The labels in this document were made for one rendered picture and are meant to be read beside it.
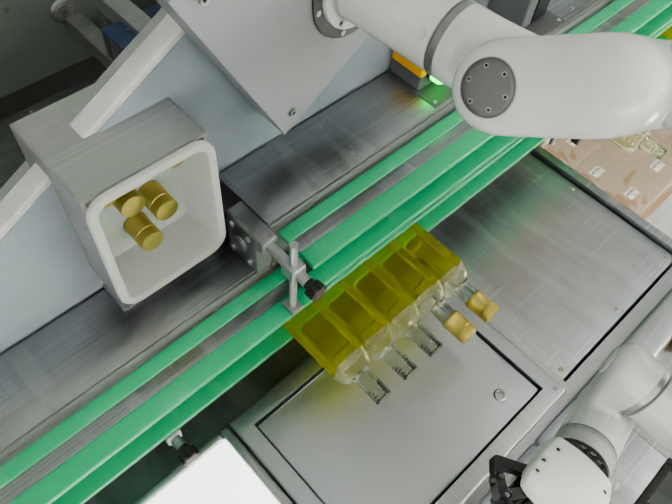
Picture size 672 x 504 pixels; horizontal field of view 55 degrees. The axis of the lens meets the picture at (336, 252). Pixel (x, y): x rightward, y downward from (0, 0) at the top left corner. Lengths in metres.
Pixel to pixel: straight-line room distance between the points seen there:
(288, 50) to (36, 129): 0.32
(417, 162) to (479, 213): 0.38
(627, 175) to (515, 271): 3.65
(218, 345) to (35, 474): 0.28
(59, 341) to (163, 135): 0.35
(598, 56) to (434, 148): 0.50
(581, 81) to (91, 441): 0.73
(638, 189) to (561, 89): 4.26
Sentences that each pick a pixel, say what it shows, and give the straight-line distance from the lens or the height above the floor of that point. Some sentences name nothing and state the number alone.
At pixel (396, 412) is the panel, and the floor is 1.15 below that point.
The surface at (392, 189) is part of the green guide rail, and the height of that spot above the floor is 0.94.
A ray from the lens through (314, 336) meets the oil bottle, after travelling 0.98.
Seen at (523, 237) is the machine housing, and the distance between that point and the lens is 1.39.
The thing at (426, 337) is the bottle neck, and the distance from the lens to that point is 1.02.
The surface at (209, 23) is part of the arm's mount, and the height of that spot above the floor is 0.82.
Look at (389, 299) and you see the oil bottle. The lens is 1.02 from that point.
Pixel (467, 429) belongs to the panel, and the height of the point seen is 1.25.
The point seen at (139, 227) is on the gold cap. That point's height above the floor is 0.79.
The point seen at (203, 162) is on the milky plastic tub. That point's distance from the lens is 0.83.
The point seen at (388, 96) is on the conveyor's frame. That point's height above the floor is 0.80.
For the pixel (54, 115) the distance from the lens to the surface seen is 0.86.
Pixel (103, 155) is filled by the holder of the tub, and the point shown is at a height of 0.78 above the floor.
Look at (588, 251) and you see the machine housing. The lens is 1.43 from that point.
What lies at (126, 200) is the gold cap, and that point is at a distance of 0.82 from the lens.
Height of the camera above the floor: 1.31
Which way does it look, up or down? 22 degrees down
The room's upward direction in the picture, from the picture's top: 133 degrees clockwise
